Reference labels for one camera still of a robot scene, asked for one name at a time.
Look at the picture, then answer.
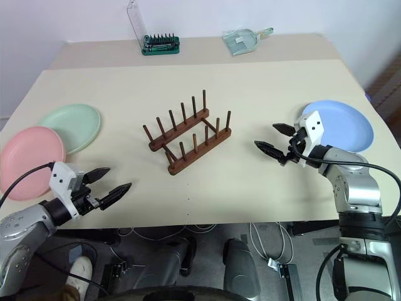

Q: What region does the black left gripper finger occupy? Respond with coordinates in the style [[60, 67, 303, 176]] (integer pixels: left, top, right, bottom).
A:
[[82, 167, 112, 185], [99, 182, 133, 211]]

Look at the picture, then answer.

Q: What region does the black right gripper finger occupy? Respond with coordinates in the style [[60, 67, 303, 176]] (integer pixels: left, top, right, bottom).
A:
[[272, 123, 297, 137], [254, 140, 288, 164]]

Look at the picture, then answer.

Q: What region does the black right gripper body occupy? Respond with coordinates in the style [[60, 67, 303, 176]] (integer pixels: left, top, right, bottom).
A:
[[279, 126, 310, 167]]

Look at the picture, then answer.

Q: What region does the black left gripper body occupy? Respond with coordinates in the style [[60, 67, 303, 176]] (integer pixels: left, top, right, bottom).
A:
[[70, 173, 103, 216]]

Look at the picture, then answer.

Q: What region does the wooden dish rack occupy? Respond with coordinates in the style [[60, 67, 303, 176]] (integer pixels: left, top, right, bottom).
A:
[[142, 89, 233, 176]]

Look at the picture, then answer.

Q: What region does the light green plastic plate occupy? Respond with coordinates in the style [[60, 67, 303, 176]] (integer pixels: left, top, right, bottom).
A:
[[38, 103, 102, 156]]

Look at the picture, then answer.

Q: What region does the light blue plastic plate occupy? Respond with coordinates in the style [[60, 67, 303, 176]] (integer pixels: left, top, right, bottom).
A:
[[301, 100, 375, 154]]

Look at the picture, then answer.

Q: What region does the pink plastic plate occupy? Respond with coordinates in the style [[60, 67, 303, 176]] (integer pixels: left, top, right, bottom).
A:
[[0, 125, 66, 202]]

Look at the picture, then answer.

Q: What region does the white shoe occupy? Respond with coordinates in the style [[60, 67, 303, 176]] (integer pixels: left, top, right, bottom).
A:
[[63, 255, 94, 299]]

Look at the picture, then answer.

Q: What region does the dark grey rounded shape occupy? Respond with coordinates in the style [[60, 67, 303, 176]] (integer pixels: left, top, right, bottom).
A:
[[137, 235, 197, 287], [222, 237, 261, 299]]

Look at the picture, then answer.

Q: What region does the green dustpan in plastic bag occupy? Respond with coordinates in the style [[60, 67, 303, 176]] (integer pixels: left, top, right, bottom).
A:
[[222, 26, 275, 58]]

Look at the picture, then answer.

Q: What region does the dark curved rim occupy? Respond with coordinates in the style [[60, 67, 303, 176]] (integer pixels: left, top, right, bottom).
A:
[[102, 284, 263, 301]]

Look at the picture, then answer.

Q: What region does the green screwdriver bit set case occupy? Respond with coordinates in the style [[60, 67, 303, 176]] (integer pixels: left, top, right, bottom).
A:
[[126, 0, 181, 57]]

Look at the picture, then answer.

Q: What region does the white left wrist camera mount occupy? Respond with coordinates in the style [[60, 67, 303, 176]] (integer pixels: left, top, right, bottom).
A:
[[49, 161, 83, 218]]

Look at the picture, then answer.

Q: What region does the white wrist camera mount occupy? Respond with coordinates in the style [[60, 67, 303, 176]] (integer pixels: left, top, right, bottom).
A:
[[295, 110, 324, 167], [49, 161, 83, 218]]

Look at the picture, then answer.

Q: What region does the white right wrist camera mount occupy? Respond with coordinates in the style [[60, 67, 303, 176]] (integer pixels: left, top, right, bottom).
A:
[[295, 110, 324, 167]]

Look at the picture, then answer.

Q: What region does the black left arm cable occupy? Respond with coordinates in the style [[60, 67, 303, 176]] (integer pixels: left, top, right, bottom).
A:
[[0, 161, 56, 208]]

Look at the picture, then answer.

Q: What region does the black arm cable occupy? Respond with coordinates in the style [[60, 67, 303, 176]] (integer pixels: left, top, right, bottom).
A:
[[287, 142, 401, 226], [0, 161, 56, 208]]

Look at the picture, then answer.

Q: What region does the black table frame bar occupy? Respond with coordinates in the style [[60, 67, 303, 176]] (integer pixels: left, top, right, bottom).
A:
[[286, 220, 342, 238]]

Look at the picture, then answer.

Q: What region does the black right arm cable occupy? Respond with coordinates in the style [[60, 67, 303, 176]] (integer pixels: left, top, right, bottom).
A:
[[287, 142, 401, 226]]

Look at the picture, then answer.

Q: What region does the white cable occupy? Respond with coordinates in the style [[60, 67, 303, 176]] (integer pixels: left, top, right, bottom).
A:
[[248, 221, 294, 268]]

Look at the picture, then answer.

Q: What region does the metal bracket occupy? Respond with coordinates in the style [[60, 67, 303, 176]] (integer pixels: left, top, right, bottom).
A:
[[266, 257, 303, 301]]

